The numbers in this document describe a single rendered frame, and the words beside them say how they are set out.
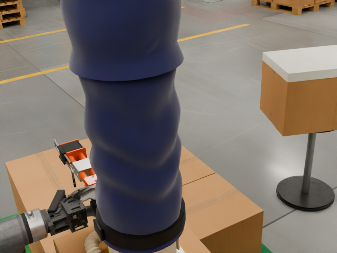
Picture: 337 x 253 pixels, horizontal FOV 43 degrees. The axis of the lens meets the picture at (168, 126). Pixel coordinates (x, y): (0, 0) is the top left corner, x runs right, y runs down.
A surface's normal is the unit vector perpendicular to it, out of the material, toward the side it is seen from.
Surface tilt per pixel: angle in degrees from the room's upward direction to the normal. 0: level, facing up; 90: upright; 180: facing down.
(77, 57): 78
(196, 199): 0
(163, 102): 102
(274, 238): 0
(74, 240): 0
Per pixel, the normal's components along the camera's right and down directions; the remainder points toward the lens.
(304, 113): 0.16, 0.45
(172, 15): 0.90, 0.28
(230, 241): 0.50, 0.38
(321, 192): -0.04, -0.88
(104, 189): -0.68, 0.11
